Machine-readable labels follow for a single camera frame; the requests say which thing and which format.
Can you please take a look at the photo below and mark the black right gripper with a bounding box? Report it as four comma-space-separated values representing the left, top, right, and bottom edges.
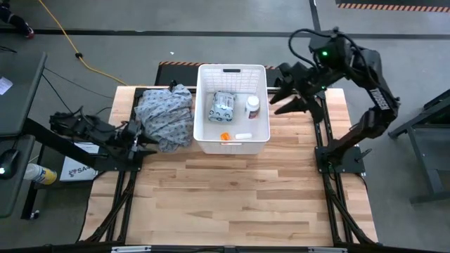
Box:
269, 62, 326, 115

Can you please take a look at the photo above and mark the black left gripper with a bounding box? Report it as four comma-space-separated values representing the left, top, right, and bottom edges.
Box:
121, 119, 159, 161

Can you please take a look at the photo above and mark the white purple-label medicine bottle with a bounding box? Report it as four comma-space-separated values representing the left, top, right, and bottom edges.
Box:
245, 95, 262, 120

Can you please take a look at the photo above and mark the white blue-print pouch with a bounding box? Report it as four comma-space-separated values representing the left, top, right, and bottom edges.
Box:
207, 91, 236, 123

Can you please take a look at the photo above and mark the white perforated plastic basket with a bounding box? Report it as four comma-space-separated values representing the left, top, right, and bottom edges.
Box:
192, 63, 271, 156

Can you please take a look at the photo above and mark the grey patterned cloth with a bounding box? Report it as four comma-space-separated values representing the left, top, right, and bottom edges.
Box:
134, 83, 195, 153

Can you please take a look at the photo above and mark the white printed cardboard box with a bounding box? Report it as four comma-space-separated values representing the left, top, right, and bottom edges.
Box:
58, 142, 103, 183

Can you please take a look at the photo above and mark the black hazard-striped floor mat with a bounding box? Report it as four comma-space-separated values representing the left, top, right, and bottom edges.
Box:
154, 61, 307, 89

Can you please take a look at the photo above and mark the white yellow spray bottle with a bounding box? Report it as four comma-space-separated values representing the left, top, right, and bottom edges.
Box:
23, 163, 58, 186

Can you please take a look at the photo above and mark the black metal stand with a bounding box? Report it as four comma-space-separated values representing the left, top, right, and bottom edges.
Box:
387, 89, 450, 205

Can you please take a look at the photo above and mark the black computer mouse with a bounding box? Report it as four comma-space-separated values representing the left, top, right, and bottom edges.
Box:
0, 148, 20, 181

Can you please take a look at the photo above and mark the black desk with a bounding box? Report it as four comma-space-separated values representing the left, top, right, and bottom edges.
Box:
0, 51, 48, 219

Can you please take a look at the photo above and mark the white paper sheet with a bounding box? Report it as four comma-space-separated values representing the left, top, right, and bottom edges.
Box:
0, 76, 14, 96

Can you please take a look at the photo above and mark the person's shoe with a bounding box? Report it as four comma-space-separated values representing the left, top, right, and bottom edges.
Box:
0, 2, 35, 39

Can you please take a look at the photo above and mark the black floor cable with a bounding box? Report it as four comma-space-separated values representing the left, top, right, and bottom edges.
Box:
41, 66, 114, 124

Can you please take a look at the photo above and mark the black aluminium table frame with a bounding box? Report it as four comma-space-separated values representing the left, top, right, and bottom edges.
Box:
79, 86, 379, 253

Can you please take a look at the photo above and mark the yellow cable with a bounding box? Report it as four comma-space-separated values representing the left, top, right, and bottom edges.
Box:
37, 0, 129, 87

